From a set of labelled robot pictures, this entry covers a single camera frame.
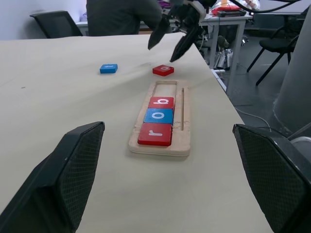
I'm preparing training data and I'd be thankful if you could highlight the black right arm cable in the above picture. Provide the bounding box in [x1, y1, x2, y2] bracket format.
[230, 0, 311, 14]

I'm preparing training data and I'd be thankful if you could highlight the blue letter tile t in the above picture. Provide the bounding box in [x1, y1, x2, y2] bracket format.
[99, 63, 119, 74]

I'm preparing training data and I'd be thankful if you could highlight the wooden letter tray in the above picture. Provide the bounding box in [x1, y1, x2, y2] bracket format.
[128, 80, 191, 156]

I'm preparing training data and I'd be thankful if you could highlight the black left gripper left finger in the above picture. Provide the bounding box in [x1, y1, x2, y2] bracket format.
[0, 121, 106, 233]

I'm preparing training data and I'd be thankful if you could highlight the person in white shirt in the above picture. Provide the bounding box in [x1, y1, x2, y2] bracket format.
[242, 0, 261, 11]

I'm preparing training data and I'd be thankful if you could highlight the black box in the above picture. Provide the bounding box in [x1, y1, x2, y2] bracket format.
[216, 10, 247, 18]

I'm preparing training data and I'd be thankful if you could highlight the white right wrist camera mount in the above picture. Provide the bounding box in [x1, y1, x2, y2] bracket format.
[188, 0, 208, 16]

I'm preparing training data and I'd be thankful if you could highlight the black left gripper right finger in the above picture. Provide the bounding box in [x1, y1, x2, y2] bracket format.
[232, 123, 311, 233]

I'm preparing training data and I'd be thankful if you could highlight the red flat item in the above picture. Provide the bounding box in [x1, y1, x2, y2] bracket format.
[210, 5, 242, 12]

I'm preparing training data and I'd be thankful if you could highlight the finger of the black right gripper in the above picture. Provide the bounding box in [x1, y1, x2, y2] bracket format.
[147, 15, 172, 51]
[169, 24, 199, 63]

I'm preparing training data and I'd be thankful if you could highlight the red letter tile r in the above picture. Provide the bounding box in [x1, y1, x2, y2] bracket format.
[137, 122, 173, 147]

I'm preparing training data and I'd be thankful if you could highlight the red letter tile b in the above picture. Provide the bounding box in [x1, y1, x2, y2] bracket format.
[148, 97, 176, 110]

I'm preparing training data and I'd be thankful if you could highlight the blue letter tile o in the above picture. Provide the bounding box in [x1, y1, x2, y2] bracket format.
[143, 107, 174, 126]

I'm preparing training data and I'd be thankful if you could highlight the grey cylindrical column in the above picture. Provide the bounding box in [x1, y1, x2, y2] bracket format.
[272, 6, 311, 139]

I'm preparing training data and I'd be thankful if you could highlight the white desk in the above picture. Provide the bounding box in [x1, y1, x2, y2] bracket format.
[198, 9, 254, 93]

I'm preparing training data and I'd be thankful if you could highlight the person in dark jacket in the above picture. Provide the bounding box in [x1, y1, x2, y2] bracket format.
[86, 0, 163, 37]

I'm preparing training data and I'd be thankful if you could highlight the black folding chair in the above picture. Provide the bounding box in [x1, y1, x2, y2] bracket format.
[246, 5, 311, 86]

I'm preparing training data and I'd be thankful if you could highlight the black office chair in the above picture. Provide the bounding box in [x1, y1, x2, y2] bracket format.
[29, 10, 84, 39]

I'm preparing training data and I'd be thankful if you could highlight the red letter tile o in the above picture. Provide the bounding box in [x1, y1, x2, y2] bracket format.
[152, 64, 175, 76]

